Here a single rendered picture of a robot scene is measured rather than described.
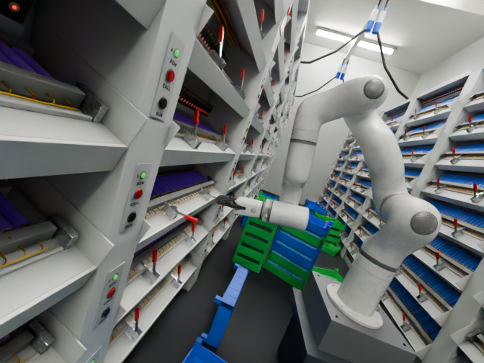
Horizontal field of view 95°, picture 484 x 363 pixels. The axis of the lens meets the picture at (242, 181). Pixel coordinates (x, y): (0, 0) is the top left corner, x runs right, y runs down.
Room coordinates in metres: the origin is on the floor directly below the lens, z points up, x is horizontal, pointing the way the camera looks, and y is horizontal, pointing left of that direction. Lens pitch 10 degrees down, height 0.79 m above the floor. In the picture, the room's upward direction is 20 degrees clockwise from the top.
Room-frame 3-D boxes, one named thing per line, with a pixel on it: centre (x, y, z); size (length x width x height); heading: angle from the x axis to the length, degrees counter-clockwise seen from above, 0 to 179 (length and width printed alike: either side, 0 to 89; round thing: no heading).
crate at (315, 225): (1.51, -0.53, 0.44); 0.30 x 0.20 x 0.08; 63
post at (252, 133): (1.76, 0.06, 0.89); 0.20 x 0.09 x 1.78; 82
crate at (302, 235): (1.51, -0.53, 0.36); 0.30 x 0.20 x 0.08; 63
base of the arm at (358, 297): (0.73, -0.52, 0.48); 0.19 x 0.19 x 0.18
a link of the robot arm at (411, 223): (0.69, -0.52, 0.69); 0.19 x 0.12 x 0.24; 170
